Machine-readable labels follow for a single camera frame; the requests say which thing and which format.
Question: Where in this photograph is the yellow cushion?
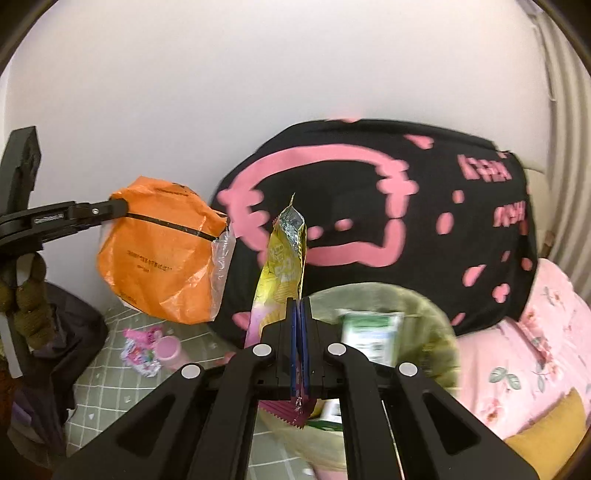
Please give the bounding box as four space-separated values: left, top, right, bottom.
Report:
505 387 588 480

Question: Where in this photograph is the orange plastic bag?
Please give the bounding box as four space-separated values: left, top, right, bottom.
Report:
96 175 236 326

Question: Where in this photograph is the white box with green print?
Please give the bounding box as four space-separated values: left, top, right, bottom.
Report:
341 310 406 366

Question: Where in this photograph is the white ribbed panel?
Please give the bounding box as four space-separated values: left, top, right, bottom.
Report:
531 14 591 296

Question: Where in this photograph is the yellow snack packet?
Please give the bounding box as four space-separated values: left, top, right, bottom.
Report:
245 193 324 428

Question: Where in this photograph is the grey strap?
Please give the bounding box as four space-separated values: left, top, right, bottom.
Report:
0 314 24 380

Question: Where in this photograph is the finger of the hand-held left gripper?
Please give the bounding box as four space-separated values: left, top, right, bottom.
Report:
0 196 131 253

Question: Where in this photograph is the person's left hand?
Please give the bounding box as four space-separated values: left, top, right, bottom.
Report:
0 252 54 352

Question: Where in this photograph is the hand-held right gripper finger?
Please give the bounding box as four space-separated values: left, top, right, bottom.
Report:
53 298 301 480
301 298 541 480

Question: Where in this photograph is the pink cup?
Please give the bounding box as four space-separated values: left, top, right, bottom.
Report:
154 335 182 370

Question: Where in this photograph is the pink colourful candy wrapper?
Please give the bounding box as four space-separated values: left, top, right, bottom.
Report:
121 324 163 378

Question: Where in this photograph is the pink floral bedding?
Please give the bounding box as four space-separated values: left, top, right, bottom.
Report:
455 257 591 444

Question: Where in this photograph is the translucent yellow plastic bag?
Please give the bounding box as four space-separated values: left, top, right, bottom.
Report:
256 282 460 476

